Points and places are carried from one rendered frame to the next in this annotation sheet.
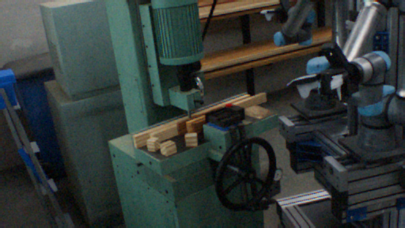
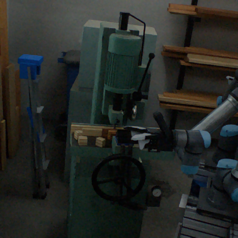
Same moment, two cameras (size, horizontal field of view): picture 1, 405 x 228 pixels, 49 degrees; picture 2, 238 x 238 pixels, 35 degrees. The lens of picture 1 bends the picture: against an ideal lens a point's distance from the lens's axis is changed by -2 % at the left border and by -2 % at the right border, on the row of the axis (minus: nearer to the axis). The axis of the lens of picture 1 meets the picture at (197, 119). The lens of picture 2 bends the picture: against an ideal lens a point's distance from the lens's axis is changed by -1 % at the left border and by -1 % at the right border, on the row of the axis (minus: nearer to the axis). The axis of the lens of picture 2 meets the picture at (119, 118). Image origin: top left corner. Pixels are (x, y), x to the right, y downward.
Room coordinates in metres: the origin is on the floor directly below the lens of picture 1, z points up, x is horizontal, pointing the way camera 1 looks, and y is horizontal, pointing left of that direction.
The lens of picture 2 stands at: (-0.20, -0.82, 1.83)
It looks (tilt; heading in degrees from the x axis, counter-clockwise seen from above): 21 degrees down; 23
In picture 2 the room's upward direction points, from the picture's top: 7 degrees clockwise
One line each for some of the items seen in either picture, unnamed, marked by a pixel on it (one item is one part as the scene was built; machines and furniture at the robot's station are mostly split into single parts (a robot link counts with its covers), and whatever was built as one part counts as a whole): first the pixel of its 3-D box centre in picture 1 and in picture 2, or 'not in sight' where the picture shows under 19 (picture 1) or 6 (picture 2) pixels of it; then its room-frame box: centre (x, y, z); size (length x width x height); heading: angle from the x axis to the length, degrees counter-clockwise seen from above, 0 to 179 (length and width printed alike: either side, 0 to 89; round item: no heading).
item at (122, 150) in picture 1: (179, 151); (108, 148); (1.84, 0.10, 0.76); 0.57 x 0.45 x 0.09; 33
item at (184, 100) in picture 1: (185, 99); (115, 115); (1.76, 0.04, 1.03); 0.14 x 0.07 x 0.09; 33
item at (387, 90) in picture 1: (380, 104); (228, 173); (1.54, -0.69, 0.98); 0.13 x 0.12 x 0.14; 35
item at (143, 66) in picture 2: not in sight; (139, 76); (2.00, 0.02, 1.23); 0.09 x 0.08 x 0.15; 33
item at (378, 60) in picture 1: (371, 66); (195, 140); (1.28, -0.55, 1.21); 0.11 x 0.08 x 0.09; 125
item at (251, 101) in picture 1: (213, 115); (132, 134); (1.80, -0.07, 0.92); 0.61 x 0.02 x 0.04; 123
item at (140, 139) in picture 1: (196, 119); (120, 131); (1.78, 0.00, 0.93); 0.60 x 0.02 x 0.05; 123
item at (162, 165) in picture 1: (216, 138); (122, 148); (1.67, -0.07, 0.87); 0.61 x 0.30 x 0.06; 123
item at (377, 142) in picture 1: (377, 131); (222, 193); (1.54, -0.68, 0.87); 0.15 x 0.15 x 0.10
